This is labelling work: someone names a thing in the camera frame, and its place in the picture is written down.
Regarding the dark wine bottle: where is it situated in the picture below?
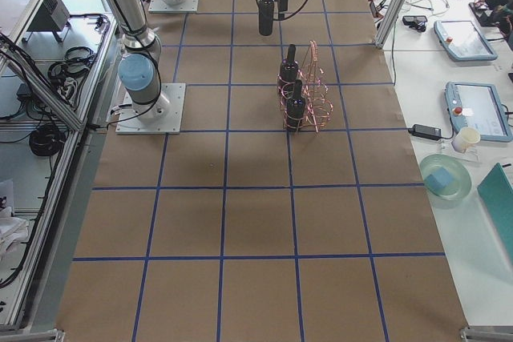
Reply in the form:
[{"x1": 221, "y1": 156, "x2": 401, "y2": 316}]
[
  {"x1": 285, "y1": 79, "x2": 306, "y2": 131},
  {"x1": 257, "y1": 0, "x2": 275, "y2": 36}
]

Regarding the dark wine bottle far basket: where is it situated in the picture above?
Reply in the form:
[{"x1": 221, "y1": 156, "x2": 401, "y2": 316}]
[{"x1": 277, "y1": 44, "x2": 299, "y2": 97}]

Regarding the black controller device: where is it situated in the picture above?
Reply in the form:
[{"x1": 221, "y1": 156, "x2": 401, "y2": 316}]
[{"x1": 402, "y1": 15, "x2": 427, "y2": 32}]

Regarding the upper teach pendant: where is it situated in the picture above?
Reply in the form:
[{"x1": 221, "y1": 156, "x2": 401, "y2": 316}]
[{"x1": 434, "y1": 20, "x2": 498, "y2": 62}]

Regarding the teach pendant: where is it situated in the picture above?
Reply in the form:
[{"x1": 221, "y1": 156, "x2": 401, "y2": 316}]
[
  {"x1": 444, "y1": 82, "x2": 512, "y2": 143},
  {"x1": 434, "y1": 20, "x2": 498, "y2": 62}
]

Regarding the black power adapter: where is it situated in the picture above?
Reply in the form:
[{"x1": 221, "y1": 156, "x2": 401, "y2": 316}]
[{"x1": 408, "y1": 124, "x2": 442, "y2": 141}]

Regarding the lower teach pendant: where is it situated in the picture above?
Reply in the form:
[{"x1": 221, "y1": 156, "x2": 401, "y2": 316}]
[{"x1": 444, "y1": 82, "x2": 512, "y2": 143}]

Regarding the white paper cup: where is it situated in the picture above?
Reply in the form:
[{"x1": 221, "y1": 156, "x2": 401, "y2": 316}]
[{"x1": 451, "y1": 127, "x2": 481, "y2": 153}]

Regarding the grey electronics box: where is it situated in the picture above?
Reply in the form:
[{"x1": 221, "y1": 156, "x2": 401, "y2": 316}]
[{"x1": 22, "y1": 0, "x2": 71, "y2": 43}]

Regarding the blue foam block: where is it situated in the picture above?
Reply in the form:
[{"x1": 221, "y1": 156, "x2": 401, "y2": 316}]
[{"x1": 424, "y1": 167, "x2": 454, "y2": 193}]

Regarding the green glass plate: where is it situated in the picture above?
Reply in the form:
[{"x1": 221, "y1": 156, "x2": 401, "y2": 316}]
[{"x1": 419, "y1": 154, "x2": 472, "y2": 201}]

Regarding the teal board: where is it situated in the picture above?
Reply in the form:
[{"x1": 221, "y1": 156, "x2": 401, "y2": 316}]
[{"x1": 477, "y1": 163, "x2": 512, "y2": 261}]

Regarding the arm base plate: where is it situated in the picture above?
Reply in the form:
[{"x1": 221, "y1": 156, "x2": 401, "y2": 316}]
[
  {"x1": 148, "y1": 0, "x2": 199, "y2": 14},
  {"x1": 115, "y1": 83, "x2": 186, "y2": 135}
]

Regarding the copper wire wine basket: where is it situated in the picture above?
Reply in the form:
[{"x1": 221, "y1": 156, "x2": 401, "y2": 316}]
[{"x1": 277, "y1": 40, "x2": 333, "y2": 132}]

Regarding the black coiled cable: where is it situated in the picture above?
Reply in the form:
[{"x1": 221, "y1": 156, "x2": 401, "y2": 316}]
[{"x1": 28, "y1": 122, "x2": 64, "y2": 158}]

